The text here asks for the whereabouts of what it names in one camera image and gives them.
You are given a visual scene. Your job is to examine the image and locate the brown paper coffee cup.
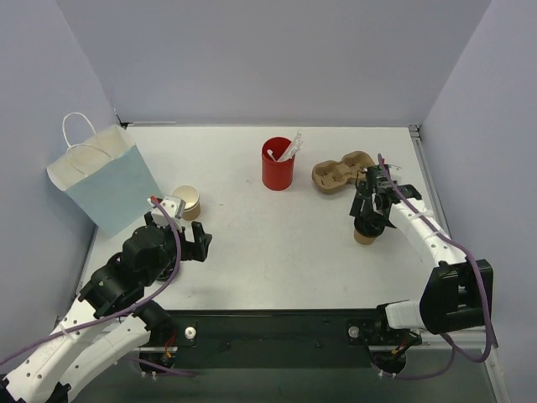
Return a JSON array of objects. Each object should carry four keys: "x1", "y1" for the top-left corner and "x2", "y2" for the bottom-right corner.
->
[{"x1": 353, "y1": 230, "x2": 377, "y2": 246}]

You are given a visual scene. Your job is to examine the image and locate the light blue paper bag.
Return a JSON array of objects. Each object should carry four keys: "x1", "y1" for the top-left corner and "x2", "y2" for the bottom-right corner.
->
[{"x1": 46, "y1": 124, "x2": 163, "y2": 237}]

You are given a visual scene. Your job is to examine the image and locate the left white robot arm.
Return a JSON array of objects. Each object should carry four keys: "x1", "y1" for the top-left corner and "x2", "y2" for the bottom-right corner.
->
[{"x1": 1, "y1": 212, "x2": 212, "y2": 402}]

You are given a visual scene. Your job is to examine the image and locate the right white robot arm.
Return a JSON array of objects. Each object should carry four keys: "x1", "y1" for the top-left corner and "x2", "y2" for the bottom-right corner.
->
[{"x1": 350, "y1": 165, "x2": 493, "y2": 343}]

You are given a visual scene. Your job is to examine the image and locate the stacked black cup lids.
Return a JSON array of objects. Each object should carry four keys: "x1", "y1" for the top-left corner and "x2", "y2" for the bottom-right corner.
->
[{"x1": 156, "y1": 268, "x2": 180, "y2": 283}]

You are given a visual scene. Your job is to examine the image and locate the brown cardboard cup carrier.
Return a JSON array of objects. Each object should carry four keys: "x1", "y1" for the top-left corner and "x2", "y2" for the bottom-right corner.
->
[{"x1": 311, "y1": 151, "x2": 375, "y2": 195}]

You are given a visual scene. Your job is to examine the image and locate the stacked brown paper cups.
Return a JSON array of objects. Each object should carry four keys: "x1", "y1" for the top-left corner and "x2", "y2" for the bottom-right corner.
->
[{"x1": 172, "y1": 185, "x2": 201, "y2": 221}]

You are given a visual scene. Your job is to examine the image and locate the red ribbed cylinder holder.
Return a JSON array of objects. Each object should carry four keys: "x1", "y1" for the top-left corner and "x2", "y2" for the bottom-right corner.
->
[{"x1": 261, "y1": 137, "x2": 295, "y2": 191}]

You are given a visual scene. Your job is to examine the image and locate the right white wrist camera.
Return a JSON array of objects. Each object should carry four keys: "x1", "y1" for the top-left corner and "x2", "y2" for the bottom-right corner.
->
[{"x1": 383, "y1": 162, "x2": 403, "y2": 178}]

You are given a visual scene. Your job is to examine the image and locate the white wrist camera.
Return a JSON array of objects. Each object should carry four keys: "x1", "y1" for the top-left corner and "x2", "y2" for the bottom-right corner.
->
[
  {"x1": 148, "y1": 196, "x2": 185, "y2": 232},
  {"x1": 383, "y1": 162, "x2": 403, "y2": 178}
]

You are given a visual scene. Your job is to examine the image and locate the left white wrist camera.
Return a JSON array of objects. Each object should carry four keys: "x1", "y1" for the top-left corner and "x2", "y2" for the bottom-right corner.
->
[{"x1": 148, "y1": 196, "x2": 185, "y2": 232}]

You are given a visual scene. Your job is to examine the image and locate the aluminium table frame rail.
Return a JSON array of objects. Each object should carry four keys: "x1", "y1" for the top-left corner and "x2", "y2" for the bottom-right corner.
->
[{"x1": 409, "y1": 123, "x2": 500, "y2": 349}]

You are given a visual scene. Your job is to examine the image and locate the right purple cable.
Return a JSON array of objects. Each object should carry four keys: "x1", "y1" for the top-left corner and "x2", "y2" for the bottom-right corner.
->
[{"x1": 377, "y1": 153, "x2": 498, "y2": 379}]

